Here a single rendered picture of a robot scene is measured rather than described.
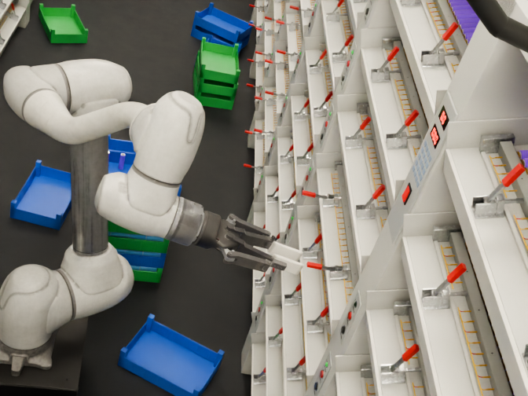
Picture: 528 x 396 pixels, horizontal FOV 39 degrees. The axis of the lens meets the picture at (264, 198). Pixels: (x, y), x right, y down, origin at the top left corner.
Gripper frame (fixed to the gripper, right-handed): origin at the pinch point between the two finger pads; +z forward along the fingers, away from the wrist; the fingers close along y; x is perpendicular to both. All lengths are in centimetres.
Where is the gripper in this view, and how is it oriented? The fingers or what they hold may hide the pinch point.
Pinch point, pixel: (286, 258)
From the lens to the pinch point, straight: 157.3
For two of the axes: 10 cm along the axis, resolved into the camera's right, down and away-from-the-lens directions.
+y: 0.0, -6.3, 7.8
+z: 9.0, 3.4, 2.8
